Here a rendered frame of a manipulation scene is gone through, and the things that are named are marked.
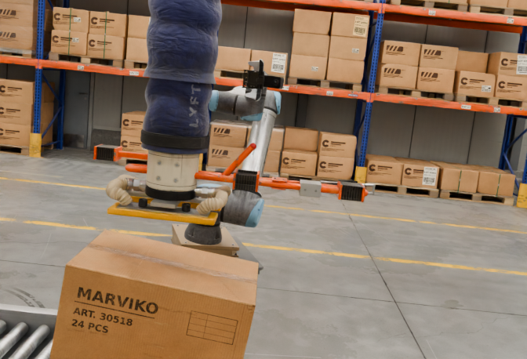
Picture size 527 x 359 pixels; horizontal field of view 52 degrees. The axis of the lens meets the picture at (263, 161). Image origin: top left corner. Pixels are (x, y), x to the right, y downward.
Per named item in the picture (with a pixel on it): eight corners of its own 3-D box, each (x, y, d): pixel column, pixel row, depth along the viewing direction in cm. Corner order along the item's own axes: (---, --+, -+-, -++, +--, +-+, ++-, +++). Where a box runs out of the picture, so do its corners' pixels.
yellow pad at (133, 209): (106, 214, 171) (107, 198, 170) (115, 207, 181) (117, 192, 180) (214, 226, 170) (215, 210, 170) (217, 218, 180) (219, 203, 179)
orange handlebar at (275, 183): (90, 170, 180) (91, 159, 180) (117, 157, 210) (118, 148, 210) (368, 200, 179) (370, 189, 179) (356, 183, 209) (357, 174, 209)
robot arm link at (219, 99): (236, 83, 295) (208, 86, 229) (259, 87, 294) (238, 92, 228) (233, 104, 297) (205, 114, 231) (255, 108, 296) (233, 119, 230)
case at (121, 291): (45, 382, 173) (65, 263, 167) (87, 325, 213) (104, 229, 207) (229, 421, 174) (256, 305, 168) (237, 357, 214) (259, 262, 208)
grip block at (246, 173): (231, 190, 178) (233, 172, 177) (234, 184, 188) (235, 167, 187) (257, 192, 178) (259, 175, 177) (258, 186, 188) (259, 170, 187)
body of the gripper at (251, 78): (241, 88, 208) (243, 88, 220) (263, 90, 208) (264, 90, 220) (243, 68, 207) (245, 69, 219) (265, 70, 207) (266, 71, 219)
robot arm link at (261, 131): (224, 226, 274) (256, 95, 299) (258, 233, 272) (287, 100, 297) (221, 218, 259) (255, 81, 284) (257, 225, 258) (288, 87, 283)
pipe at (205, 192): (109, 201, 172) (110, 183, 171) (130, 186, 197) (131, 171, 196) (216, 213, 172) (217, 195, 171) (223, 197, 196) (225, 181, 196)
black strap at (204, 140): (132, 144, 171) (132, 131, 170) (149, 136, 193) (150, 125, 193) (203, 151, 170) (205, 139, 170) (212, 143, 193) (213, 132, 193)
